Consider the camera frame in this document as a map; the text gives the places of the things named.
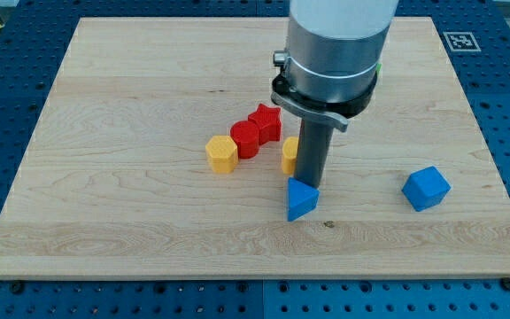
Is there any yellow heart block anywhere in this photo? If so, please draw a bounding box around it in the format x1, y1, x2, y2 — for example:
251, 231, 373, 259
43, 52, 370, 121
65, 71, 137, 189
281, 136, 298, 175

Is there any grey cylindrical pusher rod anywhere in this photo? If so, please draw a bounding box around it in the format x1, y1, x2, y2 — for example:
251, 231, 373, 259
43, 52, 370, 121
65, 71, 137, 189
293, 120, 333, 189

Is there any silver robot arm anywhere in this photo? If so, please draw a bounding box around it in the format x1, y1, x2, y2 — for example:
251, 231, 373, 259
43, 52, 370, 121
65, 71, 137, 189
271, 0, 398, 132

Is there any red star block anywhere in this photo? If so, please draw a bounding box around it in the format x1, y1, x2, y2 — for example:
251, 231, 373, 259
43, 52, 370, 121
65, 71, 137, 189
248, 104, 282, 145

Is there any blue triangle block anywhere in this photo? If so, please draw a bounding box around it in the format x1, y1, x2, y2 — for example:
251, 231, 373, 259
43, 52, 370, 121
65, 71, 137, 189
287, 177, 320, 222

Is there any yellow hexagon block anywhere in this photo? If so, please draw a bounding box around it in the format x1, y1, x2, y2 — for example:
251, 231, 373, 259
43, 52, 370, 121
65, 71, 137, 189
205, 136, 239, 174

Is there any red cylinder block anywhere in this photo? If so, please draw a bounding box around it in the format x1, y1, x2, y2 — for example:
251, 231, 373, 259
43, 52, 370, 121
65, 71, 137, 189
230, 121, 259, 159

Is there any green block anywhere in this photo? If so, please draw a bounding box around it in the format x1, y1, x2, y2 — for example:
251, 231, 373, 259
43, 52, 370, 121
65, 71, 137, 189
375, 63, 382, 75

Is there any blue cube block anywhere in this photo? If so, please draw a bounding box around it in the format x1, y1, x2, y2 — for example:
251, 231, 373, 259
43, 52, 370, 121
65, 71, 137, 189
402, 166, 452, 212

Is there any wooden board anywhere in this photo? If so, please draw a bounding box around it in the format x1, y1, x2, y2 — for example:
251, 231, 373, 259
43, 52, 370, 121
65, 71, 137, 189
0, 18, 510, 281

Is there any fiducial marker tag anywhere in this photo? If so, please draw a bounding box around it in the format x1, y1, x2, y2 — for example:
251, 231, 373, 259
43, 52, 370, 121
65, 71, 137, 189
444, 31, 481, 52

